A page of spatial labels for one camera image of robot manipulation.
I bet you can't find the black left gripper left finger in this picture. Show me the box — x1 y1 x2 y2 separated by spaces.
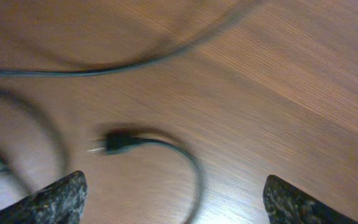
0 170 88 224

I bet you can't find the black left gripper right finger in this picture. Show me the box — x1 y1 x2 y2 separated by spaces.
263 175 358 224

